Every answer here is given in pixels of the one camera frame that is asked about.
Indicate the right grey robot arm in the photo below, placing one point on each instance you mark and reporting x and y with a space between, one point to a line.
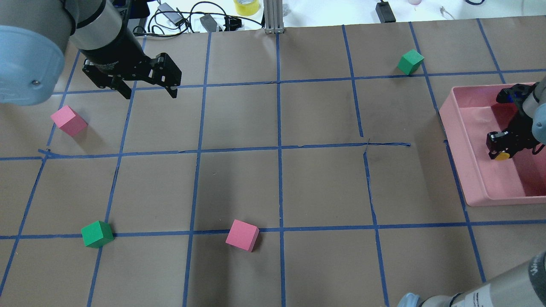
521 286

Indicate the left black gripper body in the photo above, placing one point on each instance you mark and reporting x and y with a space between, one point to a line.
114 52

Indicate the pink cube far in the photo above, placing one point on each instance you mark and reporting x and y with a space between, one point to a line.
69 121

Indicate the green cube near bin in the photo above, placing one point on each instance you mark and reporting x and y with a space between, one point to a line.
410 62

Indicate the pink cube centre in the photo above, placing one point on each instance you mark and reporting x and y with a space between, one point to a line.
242 235

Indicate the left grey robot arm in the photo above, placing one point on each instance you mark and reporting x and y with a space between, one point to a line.
34 35

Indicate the pink plastic bin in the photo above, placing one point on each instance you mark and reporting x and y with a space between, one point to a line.
468 114

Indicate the pink cube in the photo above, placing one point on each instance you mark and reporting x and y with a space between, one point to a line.
242 235
69 121

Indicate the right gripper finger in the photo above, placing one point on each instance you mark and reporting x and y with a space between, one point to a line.
516 148
497 141

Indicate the green cube far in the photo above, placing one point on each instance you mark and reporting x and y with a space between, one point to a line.
97 234

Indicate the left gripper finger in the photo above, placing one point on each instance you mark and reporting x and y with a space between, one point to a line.
102 80
164 72

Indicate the black power adapter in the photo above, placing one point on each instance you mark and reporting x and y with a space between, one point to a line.
384 12

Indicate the aluminium frame post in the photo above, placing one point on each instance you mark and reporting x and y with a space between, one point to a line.
273 17

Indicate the yellow tape roll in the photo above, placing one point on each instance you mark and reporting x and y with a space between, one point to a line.
246 7

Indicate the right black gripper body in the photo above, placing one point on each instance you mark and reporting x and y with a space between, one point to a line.
521 126

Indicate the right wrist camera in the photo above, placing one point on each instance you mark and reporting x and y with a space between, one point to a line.
517 93

